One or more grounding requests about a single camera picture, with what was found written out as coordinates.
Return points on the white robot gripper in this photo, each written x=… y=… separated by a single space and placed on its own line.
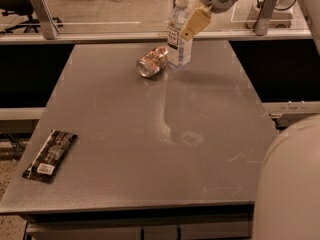
x=201 y=15

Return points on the clear plastic water bottle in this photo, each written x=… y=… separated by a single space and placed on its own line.
x=179 y=50

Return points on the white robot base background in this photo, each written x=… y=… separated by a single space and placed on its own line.
x=281 y=17

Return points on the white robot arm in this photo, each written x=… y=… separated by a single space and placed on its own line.
x=287 y=205

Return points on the crushed orange soda can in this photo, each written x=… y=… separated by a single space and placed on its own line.
x=152 y=62

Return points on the glass barrier panel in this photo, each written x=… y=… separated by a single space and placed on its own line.
x=150 y=16

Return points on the black office chair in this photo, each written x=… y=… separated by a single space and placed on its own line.
x=21 y=8

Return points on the black snack wrapper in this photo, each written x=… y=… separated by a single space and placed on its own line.
x=46 y=163

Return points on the right metal glass bracket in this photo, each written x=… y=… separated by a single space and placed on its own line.
x=262 y=24

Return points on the left metal glass bracket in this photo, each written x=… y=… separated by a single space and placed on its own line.
x=49 y=30

